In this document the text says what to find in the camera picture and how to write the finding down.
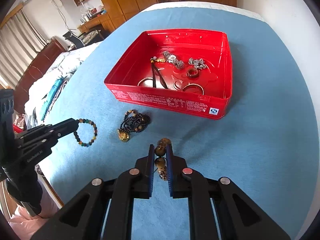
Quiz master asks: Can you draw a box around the black cord gold charm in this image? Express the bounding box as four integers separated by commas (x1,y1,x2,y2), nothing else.
150,56,168,89

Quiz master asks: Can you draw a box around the reddish brown ring pendant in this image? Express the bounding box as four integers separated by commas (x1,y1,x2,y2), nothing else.
187,68,199,79

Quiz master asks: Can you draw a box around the window curtain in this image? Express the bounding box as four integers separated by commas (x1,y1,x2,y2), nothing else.
0,9,48,88

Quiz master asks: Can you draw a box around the multicolour bead bracelet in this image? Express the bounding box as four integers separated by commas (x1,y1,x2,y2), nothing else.
73,118,98,147

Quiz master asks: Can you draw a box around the brown wooden bead bracelet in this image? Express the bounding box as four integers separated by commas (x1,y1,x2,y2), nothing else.
154,137,173,182

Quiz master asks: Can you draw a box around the red tin box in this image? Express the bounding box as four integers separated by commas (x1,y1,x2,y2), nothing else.
104,29,233,120

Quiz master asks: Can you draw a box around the silver chain bracelet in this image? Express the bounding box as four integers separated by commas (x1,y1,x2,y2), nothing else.
188,57,208,71

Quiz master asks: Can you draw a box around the white crumpled bedding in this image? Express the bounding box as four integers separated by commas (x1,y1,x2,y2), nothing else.
24,42,100,129

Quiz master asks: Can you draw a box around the silver bangle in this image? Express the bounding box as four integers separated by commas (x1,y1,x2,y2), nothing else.
137,77,156,88
182,83,204,95

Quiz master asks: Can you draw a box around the black bead necklace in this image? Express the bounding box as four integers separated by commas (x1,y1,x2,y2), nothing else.
119,109,151,133

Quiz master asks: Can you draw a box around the black office chair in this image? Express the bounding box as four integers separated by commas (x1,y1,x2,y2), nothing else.
63,31,85,49

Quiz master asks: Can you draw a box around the dark wooden headboard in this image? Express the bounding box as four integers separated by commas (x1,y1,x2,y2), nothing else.
14,37,66,114

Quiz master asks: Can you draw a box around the silver wristwatch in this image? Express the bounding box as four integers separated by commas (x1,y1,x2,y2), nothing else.
163,50,185,70

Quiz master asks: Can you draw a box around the wooden desk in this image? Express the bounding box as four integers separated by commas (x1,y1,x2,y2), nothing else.
78,13,115,33

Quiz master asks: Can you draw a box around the gold pixiu charm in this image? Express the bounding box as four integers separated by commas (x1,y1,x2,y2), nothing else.
117,129,130,142

